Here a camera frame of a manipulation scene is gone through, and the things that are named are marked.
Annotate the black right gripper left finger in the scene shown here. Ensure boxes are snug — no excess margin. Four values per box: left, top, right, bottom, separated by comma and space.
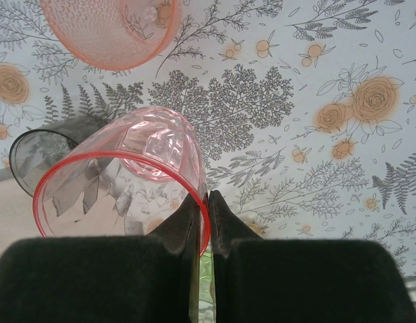
0, 194, 199, 323

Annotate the tall green plastic glass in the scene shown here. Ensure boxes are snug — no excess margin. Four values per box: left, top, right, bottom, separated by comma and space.
197, 254, 216, 323

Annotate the aluminium side rail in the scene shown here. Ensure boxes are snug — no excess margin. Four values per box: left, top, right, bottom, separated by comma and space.
402, 275, 416, 323

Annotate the salmon textured plastic glass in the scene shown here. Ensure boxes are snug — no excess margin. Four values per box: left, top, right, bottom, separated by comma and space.
38, 0, 182, 71

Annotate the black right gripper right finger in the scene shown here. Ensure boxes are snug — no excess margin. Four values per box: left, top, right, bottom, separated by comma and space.
209, 190, 416, 323

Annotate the floral tablecloth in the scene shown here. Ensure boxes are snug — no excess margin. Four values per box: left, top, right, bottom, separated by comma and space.
0, 0, 416, 287

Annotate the short grey plastic glass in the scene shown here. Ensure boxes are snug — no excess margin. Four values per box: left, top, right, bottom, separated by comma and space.
9, 114, 106, 198

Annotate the pink plastic glass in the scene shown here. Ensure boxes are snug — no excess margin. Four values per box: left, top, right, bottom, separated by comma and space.
32, 106, 209, 258

